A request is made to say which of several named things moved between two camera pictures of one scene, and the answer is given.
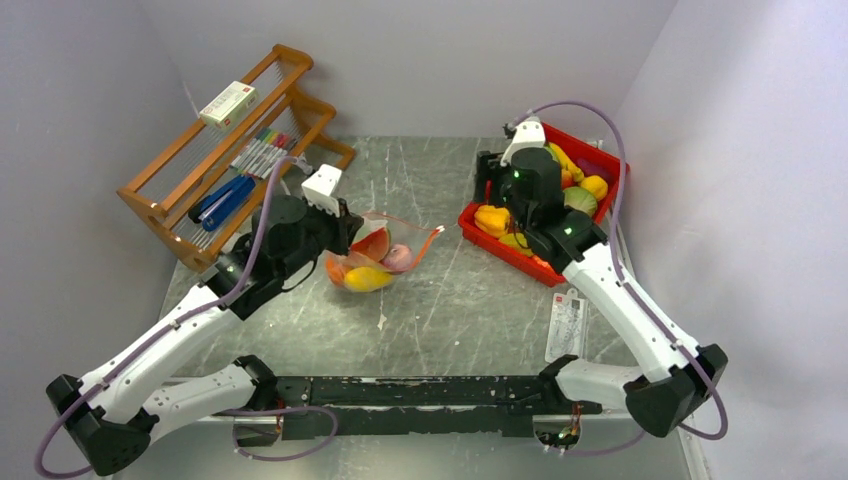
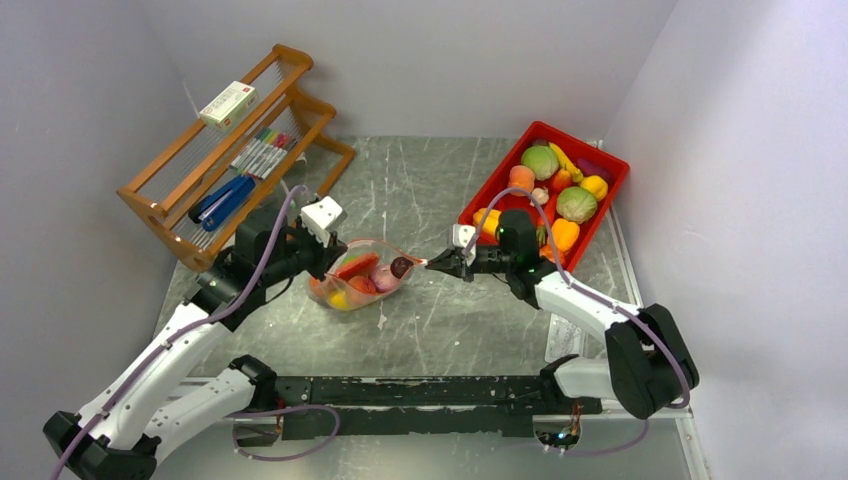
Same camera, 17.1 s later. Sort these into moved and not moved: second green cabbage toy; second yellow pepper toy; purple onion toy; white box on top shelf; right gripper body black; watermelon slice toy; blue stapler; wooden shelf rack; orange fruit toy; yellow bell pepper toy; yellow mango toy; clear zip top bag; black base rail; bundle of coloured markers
Moved: orange fruit toy; right gripper body black; clear zip top bag; purple onion toy; yellow mango toy; watermelon slice toy
Not moved: bundle of coloured markers; yellow bell pepper toy; wooden shelf rack; black base rail; second yellow pepper toy; white box on top shelf; blue stapler; second green cabbage toy
